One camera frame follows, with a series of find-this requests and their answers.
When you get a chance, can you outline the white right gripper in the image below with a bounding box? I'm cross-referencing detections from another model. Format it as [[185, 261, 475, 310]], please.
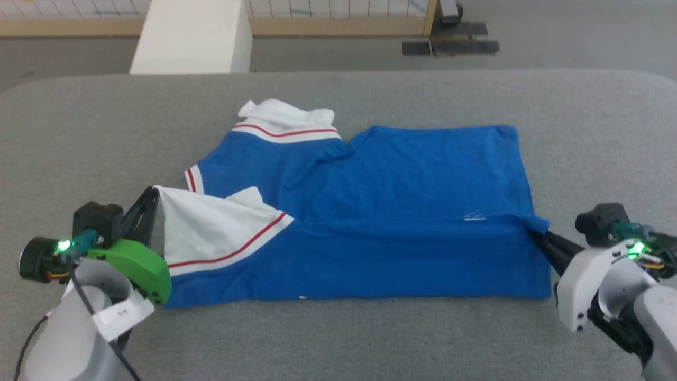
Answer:
[[529, 230, 677, 333]]

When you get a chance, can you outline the lemon print grid panel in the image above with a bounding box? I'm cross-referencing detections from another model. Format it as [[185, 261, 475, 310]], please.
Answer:
[[0, 0, 440, 38]]

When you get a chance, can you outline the white rectangular box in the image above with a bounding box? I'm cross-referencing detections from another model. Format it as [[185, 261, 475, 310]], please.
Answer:
[[130, 0, 254, 75]]

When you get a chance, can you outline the blue white polo shirt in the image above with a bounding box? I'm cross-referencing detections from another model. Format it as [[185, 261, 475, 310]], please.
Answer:
[[158, 98, 554, 309]]

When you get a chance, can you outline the grey metal stand leg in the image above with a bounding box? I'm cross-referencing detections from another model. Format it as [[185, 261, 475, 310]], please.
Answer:
[[438, 0, 464, 25]]

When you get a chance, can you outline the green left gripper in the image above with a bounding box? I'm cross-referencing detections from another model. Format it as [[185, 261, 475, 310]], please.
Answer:
[[19, 185, 173, 306]]

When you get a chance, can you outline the black stand base plate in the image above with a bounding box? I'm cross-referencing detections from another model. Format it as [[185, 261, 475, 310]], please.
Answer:
[[429, 22, 501, 57]]

